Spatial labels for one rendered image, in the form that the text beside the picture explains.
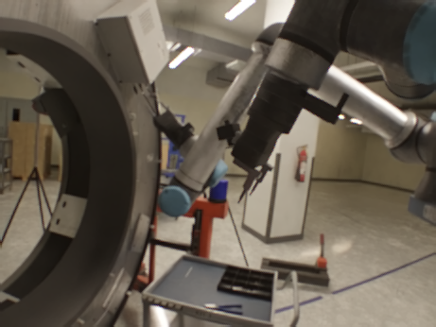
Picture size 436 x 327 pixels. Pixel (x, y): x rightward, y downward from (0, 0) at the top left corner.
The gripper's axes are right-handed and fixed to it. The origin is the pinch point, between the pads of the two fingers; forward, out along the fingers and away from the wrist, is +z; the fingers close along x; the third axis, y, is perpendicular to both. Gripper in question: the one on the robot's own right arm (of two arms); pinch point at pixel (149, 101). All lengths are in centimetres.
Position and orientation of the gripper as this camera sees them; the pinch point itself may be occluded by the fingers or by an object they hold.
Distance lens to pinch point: 95.1
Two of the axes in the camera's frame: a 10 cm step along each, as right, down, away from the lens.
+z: -7.0, -7.0, 1.1
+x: 6.7, -6.1, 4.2
